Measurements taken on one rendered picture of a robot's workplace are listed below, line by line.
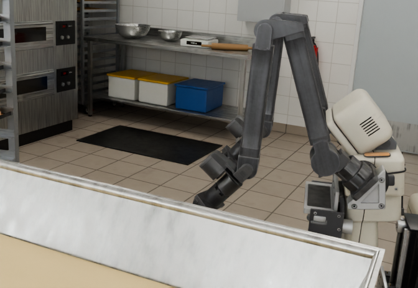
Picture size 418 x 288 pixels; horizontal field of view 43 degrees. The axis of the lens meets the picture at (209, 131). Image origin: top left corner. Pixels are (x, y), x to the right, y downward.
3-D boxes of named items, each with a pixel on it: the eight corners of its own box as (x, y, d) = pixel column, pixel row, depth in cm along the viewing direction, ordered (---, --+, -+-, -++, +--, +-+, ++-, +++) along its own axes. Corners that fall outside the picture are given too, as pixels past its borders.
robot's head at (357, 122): (389, 120, 173) (361, 83, 172) (397, 137, 153) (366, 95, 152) (351, 145, 177) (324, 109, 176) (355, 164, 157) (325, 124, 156)
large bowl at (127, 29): (107, 37, 577) (107, 23, 573) (127, 35, 610) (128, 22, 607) (137, 40, 561) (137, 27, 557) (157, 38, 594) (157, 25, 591)
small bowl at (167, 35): (152, 40, 573) (152, 30, 571) (165, 38, 597) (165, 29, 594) (174, 43, 562) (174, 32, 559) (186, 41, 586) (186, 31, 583)
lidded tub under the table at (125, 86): (106, 96, 593) (106, 73, 586) (130, 91, 632) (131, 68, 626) (134, 101, 576) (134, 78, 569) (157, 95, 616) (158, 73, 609)
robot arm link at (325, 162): (303, 8, 135) (302, 8, 145) (250, 23, 138) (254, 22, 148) (343, 173, 143) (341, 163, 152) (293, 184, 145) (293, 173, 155)
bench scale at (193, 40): (180, 45, 540) (180, 37, 538) (191, 43, 569) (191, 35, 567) (208, 48, 531) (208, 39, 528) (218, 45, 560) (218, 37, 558)
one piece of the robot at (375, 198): (383, 203, 150) (383, 164, 147) (385, 209, 145) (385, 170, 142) (346, 203, 152) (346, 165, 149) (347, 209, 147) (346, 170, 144)
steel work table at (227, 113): (83, 116, 596) (83, 27, 570) (121, 105, 658) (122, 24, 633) (240, 146, 517) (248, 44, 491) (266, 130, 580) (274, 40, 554)
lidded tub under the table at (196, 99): (173, 108, 556) (174, 83, 549) (192, 101, 597) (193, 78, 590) (206, 114, 541) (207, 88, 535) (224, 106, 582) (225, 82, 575)
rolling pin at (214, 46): (201, 49, 522) (201, 42, 520) (201, 48, 528) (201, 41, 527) (257, 51, 525) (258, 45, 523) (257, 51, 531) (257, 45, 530)
